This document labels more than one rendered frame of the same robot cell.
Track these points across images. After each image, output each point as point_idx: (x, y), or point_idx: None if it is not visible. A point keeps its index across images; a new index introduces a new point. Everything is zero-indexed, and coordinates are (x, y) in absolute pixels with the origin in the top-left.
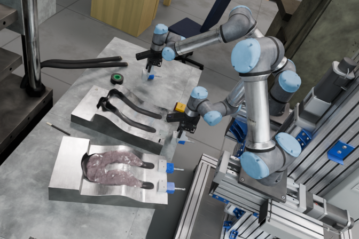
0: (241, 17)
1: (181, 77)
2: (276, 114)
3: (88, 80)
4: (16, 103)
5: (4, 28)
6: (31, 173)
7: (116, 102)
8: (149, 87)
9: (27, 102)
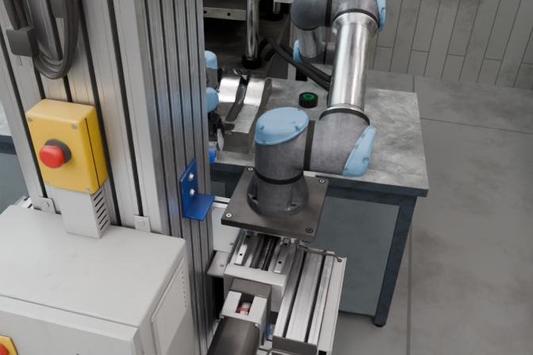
0: None
1: (377, 162)
2: (247, 193)
3: (293, 85)
4: (228, 60)
5: None
6: None
7: (231, 79)
8: None
9: (232, 64)
